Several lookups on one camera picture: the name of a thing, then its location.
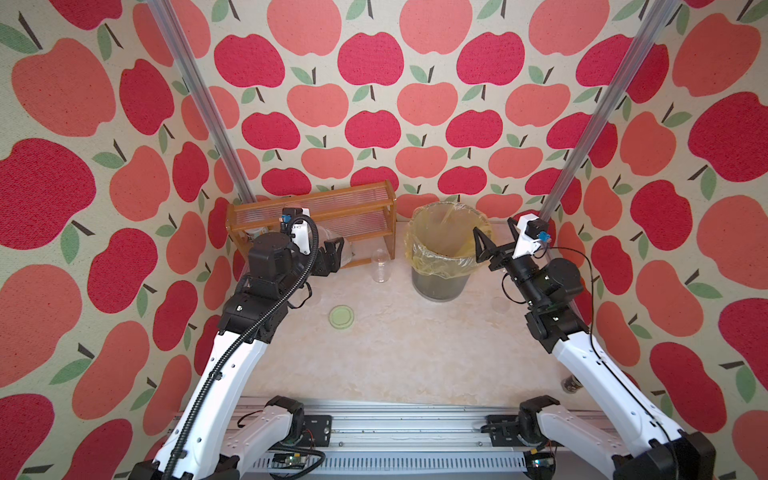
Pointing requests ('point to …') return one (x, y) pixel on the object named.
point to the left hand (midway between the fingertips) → (331, 243)
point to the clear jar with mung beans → (381, 269)
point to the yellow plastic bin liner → (440, 241)
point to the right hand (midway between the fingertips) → (499, 231)
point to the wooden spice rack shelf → (363, 215)
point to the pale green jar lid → (341, 316)
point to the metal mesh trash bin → (435, 287)
